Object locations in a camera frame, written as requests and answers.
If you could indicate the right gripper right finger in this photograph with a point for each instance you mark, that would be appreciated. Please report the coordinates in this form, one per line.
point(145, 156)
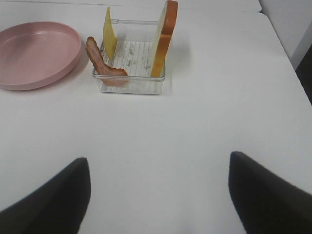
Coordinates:
point(266, 203)

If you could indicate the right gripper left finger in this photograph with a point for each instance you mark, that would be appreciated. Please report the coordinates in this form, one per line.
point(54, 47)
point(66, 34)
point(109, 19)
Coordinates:
point(57, 207)

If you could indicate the bacon strip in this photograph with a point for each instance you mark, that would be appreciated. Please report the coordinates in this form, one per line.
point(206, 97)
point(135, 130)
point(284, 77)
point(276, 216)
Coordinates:
point(96, 58)

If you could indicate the yellow cheese slice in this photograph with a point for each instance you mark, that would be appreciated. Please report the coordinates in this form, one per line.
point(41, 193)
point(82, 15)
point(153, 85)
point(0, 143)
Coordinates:
point(109, 38)

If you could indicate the bread slice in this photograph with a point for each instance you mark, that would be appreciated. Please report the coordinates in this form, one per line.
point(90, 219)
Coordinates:
point(163, 37)

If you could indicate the pink round plate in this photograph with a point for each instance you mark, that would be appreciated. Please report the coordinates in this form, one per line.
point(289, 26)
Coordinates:
point(36, 54)

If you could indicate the right clear plastic tray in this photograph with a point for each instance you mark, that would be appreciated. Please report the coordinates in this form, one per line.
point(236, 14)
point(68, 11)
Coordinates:
point(133, 54)

